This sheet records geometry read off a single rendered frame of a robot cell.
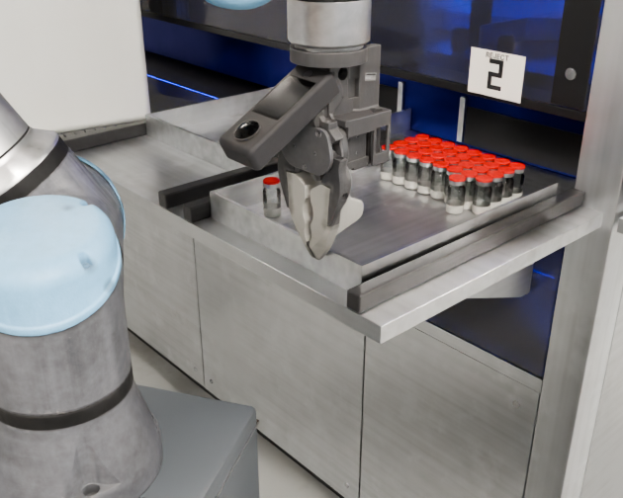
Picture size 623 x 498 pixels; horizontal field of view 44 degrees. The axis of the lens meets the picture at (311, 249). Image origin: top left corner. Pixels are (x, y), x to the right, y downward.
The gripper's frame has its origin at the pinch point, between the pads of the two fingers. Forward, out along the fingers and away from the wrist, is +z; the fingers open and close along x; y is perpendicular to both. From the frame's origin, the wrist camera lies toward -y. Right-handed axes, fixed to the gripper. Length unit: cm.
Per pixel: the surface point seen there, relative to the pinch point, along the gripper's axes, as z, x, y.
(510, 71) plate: -11.2, 4.7, 38.8
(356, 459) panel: 70, 30, 39
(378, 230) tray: 3.5, 3.7, 13.8
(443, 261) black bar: 2.2, -8.1, 11.2
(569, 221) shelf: 3.7, -9.6, 33.2
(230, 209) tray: 1.2, 15.9, 1.6
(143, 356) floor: 91, 119, 41
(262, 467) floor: 92, 60, 38
